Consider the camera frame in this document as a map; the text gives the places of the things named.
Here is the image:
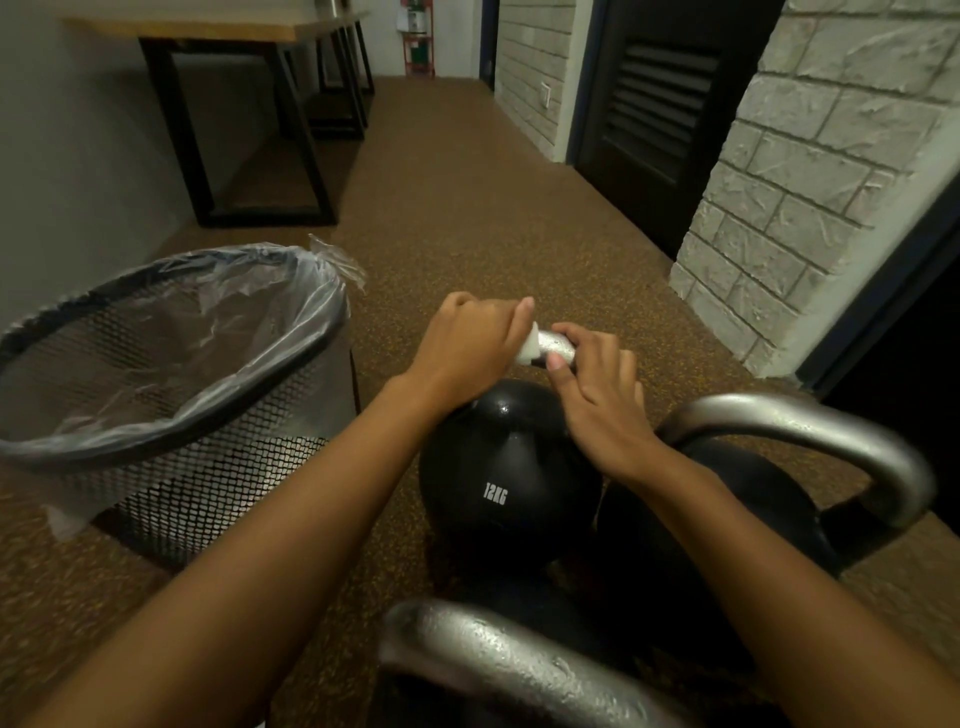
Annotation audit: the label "black louvered door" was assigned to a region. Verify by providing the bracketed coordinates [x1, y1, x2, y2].
[573, 0, 786, 261]

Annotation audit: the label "large black kettlebell silver handle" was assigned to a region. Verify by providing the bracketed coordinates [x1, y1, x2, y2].
[600, 393, 939, 676]
[377, 597, 680, 728]

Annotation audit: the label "red and green wall cabinet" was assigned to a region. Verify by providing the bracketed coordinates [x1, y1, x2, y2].
[399, 0, 437, 78]

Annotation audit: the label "small black kettlebell white print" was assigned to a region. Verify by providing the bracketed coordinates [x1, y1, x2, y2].
[418, 324, 606, 595]

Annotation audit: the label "person's right forearm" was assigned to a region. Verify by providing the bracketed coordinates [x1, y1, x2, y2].
[609, 450, 960, 728]

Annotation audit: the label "clear plastic bin liner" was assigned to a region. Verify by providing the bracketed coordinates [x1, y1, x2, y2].
[0, 234, 369, 541]

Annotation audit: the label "person's left hand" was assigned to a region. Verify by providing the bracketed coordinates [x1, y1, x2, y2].
[407, 291, 537, 411]

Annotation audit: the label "person's left forearm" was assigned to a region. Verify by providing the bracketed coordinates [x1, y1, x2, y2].
[21, 375, 451, 728]

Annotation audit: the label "person's right hand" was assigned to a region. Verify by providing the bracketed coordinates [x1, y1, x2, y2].
[544, 324, 663, 483]

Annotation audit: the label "white wipe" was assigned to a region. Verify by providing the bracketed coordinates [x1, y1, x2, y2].
[514, 321, 553, 369]

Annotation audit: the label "wooden table black metal legs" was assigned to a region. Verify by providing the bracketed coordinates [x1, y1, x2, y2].
[307, 15, 376, 141]
[63, 10, 372, 229]

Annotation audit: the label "black mesh waste bin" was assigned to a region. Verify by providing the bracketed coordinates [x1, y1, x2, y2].
[0, 243, 363, 573]

